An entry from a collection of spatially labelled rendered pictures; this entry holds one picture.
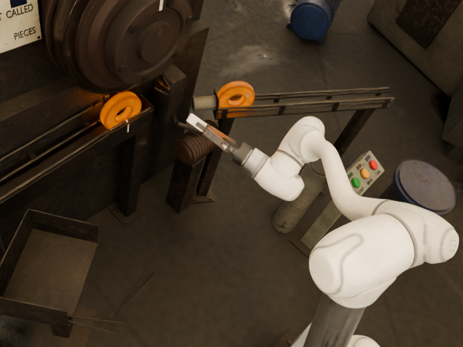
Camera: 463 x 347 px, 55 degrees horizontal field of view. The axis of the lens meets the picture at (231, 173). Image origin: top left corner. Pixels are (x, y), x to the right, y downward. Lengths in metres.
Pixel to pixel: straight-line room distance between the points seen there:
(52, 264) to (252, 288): 1.03
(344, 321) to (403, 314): 1.39
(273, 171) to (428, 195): 1.07
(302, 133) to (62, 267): 0.85
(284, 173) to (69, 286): 0.73
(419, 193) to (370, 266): 1.41
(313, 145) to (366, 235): 0.55
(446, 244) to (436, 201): 1.31
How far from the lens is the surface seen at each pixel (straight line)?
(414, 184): 2.31
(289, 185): 1.43
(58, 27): 1.22
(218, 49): 3.18
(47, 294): 1.41
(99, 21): 1.19
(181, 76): 1.68
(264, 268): 2.21
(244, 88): 1.75
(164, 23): 1.27
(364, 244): 0.91
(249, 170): 1.44
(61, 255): 1.45
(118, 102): 1.54
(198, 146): 1.83
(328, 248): 0.90
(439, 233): 1.01
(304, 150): 1.43
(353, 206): 1.16
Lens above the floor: 1.91
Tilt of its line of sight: 51 degrees down
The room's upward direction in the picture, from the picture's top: 23 degrees clockwise
